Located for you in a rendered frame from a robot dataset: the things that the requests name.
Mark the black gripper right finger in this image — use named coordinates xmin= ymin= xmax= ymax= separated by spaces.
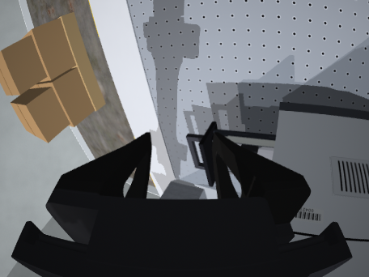
xmin=212 ymin=132 xmax=311 ymax=224

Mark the grey heat sealer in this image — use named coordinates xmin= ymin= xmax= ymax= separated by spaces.
xmin=186 ymin=102 xmax=369 ymax=277

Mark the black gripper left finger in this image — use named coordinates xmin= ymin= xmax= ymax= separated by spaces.
xmin=54 ymin=132 xmax=152 ymax=198

